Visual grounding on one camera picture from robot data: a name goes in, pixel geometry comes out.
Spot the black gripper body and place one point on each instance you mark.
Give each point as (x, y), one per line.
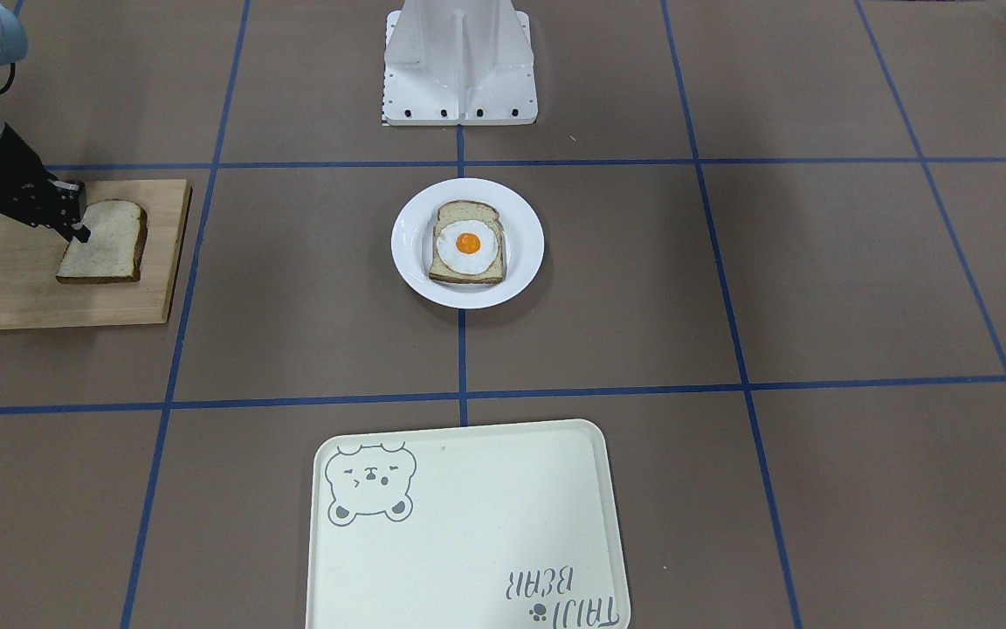
(17, 180)

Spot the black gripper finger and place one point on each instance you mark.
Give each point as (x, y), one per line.
(77, 232)

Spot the bread slice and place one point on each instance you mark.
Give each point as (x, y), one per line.
(463, 210)
(113, 253)

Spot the white round plate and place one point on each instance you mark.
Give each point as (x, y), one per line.
(523, 243)

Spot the bread slice under egg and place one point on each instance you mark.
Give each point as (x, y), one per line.
(463, 210)

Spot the wooden cutting board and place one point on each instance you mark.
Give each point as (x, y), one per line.
(31, 297)

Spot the fried egg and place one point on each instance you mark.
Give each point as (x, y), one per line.
(467, 247)

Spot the cream bear serving tray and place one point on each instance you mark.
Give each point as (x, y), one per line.
(490, 526)

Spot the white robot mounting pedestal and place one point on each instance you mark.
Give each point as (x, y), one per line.
(458, 63)

